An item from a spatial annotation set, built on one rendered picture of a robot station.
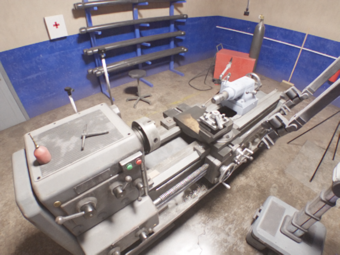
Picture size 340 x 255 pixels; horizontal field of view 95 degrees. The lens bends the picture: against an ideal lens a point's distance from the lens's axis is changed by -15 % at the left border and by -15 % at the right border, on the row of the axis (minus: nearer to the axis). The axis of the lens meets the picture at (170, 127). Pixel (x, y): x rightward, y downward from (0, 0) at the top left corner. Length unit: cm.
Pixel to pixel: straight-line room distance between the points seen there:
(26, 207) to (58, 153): 28
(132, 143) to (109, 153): 13
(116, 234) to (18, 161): 71
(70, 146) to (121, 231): 62
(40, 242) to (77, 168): 162
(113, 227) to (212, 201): 133
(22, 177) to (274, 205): 211
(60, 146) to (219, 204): 180
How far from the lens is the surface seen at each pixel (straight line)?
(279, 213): 215
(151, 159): 164
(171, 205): 175
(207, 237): 210
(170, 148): 173
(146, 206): 130
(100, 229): 127
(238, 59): 428
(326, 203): 168
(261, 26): 422
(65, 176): 92
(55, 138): 111
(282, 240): 204
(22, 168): 113
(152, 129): 122
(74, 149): 98
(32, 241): 250
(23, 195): 100
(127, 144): 95
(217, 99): 174
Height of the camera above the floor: 197
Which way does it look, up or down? 39 degrees down
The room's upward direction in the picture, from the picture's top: straight up
